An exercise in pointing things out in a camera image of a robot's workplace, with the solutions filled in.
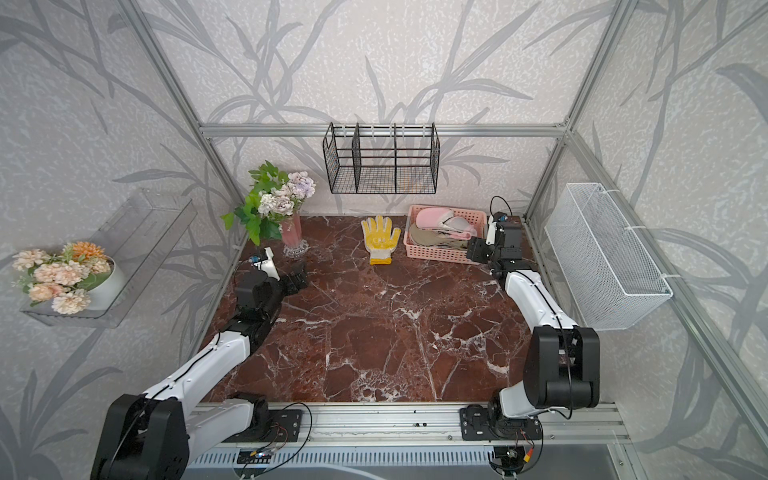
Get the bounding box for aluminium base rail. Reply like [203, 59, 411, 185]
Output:
[185, 401, 631, 448]

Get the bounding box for pink baseball cap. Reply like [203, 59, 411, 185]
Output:
[416, 207, 477, 240]

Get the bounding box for black wire wall basket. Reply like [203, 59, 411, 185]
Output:
[322, 123, 441, 195]

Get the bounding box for pink plastic basket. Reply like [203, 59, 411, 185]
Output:
[404, 205, 487, 264]

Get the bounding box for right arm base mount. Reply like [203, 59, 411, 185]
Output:
[459, 404, 543, 441]

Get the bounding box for purple white flower bouquet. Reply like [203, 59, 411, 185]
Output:
[221, 161, 316, 246]

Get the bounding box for beige baseball cap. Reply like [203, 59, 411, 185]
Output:
[409, 224, 468, 251]

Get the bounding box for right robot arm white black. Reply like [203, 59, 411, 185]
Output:
[467, 215, 600, 423]

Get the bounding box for pink glass vase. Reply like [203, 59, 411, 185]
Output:
[280, 213, 309, 259]

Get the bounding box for clear acrylic wall shelf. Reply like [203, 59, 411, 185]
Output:
[21, 188, 197, 328]

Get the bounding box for white mesh wall basket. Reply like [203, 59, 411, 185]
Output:
[545, 183, 673, 331]

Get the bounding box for white pot peach flowers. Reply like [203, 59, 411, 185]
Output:
[12, 241, 128, 316]

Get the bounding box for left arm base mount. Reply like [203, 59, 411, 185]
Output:
[228, 392, 303, 444]

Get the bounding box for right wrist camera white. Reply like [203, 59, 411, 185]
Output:
[485, 211, 507, 246]

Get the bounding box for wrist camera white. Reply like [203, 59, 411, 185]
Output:
[248, 247, 280, 280]
[485, 211, 507, 246]

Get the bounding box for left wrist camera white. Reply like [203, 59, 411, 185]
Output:
[248, 247, 280, 280]

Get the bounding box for yellow white work glove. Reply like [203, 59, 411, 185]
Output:
[361, 215, 401, 265]

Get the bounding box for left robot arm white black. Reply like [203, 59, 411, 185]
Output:
[91, 266, 308, 479]

